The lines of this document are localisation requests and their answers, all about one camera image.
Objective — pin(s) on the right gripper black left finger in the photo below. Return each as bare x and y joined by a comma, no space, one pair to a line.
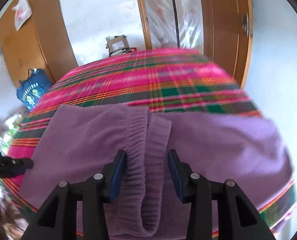
57,216

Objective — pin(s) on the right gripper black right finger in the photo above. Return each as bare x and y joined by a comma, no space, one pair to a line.
237,217

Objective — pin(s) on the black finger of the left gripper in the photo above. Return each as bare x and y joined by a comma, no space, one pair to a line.
17,163

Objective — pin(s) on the purple fleece garment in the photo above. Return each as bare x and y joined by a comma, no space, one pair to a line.
79,141

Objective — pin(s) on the blue printed tote bag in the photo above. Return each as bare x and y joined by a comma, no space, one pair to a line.
33,88

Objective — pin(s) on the wooden wardrobe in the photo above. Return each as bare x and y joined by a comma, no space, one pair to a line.
42,42

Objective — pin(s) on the white paper on wardrobe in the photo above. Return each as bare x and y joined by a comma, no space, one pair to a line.
22,12

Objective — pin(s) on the brown cardboard box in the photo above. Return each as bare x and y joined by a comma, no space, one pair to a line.
116,43

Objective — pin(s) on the wooden room door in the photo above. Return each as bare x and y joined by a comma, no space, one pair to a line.
224,40

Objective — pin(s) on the transparent printed door curtain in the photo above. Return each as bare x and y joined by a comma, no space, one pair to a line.
175,23

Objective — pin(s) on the metal door handle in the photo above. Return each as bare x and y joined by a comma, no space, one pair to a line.
246,24

